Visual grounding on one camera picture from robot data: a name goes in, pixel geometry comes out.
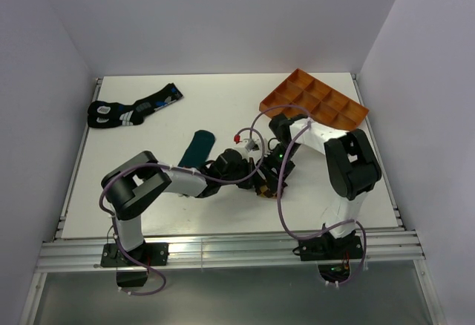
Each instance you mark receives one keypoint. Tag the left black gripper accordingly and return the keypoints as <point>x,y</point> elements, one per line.
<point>249,182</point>

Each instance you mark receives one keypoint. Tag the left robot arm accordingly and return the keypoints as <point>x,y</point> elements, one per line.
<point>135,185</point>

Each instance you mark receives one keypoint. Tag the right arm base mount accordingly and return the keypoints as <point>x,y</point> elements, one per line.
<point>326,247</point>

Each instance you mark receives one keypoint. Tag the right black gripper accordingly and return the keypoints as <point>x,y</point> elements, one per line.
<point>266,167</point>

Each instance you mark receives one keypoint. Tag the brown argyle sock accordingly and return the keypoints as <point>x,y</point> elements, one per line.
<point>266,186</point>

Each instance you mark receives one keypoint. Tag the orange compartment tray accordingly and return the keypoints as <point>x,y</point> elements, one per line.
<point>301,92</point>

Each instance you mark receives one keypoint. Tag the dark teal sock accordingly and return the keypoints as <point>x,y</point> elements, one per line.
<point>198,150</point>

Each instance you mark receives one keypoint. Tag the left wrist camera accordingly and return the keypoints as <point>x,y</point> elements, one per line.
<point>248,147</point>

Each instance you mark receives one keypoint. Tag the aluminium front rail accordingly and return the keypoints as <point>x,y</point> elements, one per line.
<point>222,251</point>

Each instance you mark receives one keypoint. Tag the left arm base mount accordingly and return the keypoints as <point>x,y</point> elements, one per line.
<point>150,254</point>

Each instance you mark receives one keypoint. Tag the black blue sports sock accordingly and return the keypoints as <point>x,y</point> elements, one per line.
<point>103,115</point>

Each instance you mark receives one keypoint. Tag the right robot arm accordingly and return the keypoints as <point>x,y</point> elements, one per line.
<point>352,167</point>

